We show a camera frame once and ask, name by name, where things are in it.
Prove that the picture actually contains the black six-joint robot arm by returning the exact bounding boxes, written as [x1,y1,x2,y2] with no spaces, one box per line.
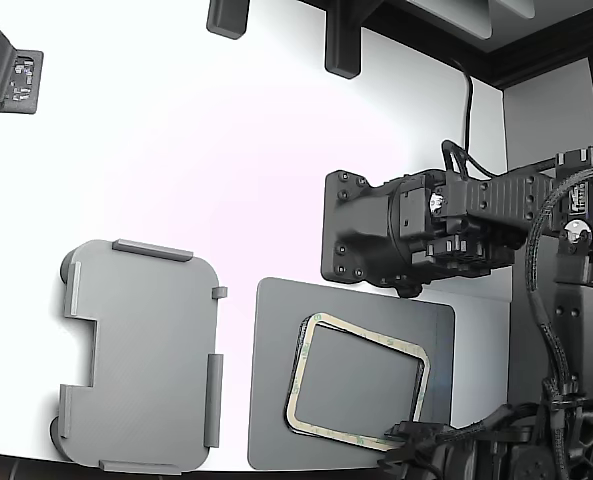
[383,139,593,480]

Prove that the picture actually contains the black foam frame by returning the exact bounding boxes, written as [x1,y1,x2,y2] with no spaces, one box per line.
[288,314,429,441]
[284,312,431,449]

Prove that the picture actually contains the dark gray flat plate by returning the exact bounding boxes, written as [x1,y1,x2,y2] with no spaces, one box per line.
[247,277,457,472]

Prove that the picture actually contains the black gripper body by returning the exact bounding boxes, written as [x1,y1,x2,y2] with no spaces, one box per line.
[322,168,430,300]

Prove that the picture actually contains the long black bracket foot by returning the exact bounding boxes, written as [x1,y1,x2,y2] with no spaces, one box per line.
[324,0,363,80]

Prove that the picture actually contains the black braided cable sleeve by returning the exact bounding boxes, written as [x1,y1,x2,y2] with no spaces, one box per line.
[523,169,585,401]
[383,413,510,454]

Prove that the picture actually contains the black overhead frame structure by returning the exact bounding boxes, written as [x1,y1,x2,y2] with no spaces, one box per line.
[295,0,593,92]

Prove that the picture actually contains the thin smooth black cable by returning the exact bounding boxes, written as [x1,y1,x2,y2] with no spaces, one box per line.
[445,55,477,156]

